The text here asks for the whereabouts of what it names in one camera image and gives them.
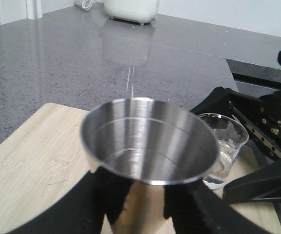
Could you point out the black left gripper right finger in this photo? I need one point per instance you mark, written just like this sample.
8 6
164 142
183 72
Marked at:
204 212

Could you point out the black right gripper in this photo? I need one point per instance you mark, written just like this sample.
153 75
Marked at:
261 116

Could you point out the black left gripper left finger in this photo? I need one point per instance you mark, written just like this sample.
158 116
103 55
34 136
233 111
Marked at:
83 209

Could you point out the clear glass beaker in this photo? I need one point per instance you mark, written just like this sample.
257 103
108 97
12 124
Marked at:
231 136

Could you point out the steel double jigger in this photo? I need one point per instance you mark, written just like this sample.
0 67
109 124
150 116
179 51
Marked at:
146 157

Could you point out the light wooden cutting board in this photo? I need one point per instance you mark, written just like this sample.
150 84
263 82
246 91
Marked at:
45 158

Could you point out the white kitchen appliance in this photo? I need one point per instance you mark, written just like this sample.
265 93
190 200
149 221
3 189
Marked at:
139 11

